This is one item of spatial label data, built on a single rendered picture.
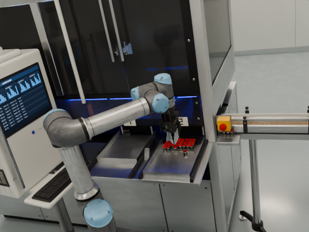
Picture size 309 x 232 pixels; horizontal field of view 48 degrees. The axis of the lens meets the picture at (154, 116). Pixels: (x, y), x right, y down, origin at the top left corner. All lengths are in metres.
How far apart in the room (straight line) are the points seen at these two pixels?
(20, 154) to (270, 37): 5.23
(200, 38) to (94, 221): 1.04
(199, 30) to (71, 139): 0.91
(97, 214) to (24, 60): 1.04
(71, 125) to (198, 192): 1.24
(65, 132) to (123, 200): 1.37
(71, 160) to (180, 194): 1.07
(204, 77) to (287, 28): 4.70
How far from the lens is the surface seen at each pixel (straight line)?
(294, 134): 2.17
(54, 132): 1.37
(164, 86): 1.56
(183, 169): 1.91
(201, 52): 1.91
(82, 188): 1.60
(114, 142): 2.31
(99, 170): 2.07
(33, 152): 2.23
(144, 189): 2.49
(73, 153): 1.51
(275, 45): 6.64
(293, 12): 6.51
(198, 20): 1.87
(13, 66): 2.11
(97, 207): 1.56
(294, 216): 2.94
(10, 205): 3.35
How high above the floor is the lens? 1.94
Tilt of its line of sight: 25 degrees down
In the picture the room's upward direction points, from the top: 10 degrees counter-clockwise
